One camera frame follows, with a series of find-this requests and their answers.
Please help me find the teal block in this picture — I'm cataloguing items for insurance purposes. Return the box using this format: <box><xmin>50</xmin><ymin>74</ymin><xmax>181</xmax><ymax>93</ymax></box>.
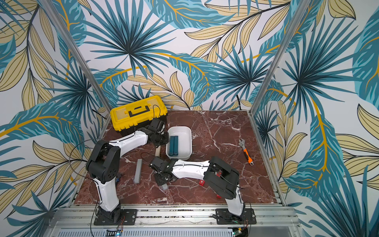
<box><xmin>169</xmin><ymin>136</ymin><xmax>175</xmax><ymax>156</ymax></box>
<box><xmin>173</xmin><ymin>136</ymin><xmax>179</xmax><ymax>156</ymax></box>

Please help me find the white rectangular tray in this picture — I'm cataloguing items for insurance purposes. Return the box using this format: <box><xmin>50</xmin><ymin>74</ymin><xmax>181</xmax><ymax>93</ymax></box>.
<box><xmin>166</xmin><ymin>126</ymin><xmax>192</xmax><ymax>161</ymax></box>

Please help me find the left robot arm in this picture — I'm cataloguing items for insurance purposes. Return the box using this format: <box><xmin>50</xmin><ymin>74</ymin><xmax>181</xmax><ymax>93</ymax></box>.
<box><xmin>86</xmin><ymin>118</ymin><xmax>169</xmax><ymax>223</ymax></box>

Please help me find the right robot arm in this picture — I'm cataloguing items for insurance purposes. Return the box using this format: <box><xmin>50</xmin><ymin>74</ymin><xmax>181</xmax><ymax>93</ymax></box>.
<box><xmin>150</xmin><ymin>157</ymin><xmax>244</xmax><ymax>216</ymax></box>

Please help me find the beige wooden block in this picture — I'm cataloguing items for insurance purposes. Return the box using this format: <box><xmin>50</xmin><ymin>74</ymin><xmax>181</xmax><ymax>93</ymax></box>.
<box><xmin>155</xmin><ymin>146</ymin><xmax>161</xmax><ymax>157</ymax></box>

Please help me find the yellow black toolbox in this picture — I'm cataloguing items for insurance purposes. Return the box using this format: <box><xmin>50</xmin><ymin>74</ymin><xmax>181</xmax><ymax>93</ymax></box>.
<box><xmin>110</xmin><ymin>95</ymin><xmax>168</xmax><ymax>132</ymax></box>

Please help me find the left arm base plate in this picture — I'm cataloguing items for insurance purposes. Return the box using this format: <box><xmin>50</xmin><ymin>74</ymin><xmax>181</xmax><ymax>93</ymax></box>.
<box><xmin>94</xmin><ymin>208</ymin><xmax>137</xmax><ymax>226</ymax></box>

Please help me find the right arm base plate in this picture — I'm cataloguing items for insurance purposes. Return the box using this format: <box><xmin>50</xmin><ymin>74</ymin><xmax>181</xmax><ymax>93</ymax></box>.
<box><xmin>212</xmin><ymin>208</ymin><xmax>257</xmax><ymax>225</ymax></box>

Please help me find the left aluminium frame post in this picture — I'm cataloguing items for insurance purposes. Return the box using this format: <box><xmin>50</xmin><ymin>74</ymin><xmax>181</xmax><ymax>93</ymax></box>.
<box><xmin>40</xmin><ymin>0</ymin><xmax>111</xmax><ymax>113</ymax></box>

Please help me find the aluminium frame post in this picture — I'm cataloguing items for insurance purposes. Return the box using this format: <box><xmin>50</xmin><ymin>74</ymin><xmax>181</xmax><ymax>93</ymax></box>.
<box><xmin>250</xmin><ymin>0</ymin><xmax>310</xmax><ymax>117</ymax></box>
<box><xmin>40</xmin><ymin>0</ymin><xmax>111</xmax><ymax>113</ymax></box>

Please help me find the orange handled adjustable wrench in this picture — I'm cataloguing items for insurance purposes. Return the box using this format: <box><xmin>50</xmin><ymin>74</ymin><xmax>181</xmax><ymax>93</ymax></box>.
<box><xmin>239</xmin><ymin>138</ymin><xmax>254</xmax><ymax>166</ymax></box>

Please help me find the aluminium front rail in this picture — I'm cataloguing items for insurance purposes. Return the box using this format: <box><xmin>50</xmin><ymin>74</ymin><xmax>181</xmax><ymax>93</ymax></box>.
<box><xmin>44</xmin><ymin>204</ymin><xmax>306</xmax><ymax>237</ymax></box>

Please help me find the right aluminium frame post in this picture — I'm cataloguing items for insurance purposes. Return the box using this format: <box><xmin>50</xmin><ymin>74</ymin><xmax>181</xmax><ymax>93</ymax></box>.
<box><xmin>250</xmin><ymin>0</ymin><xmax>310</xmax><ymax>117</ymax></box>

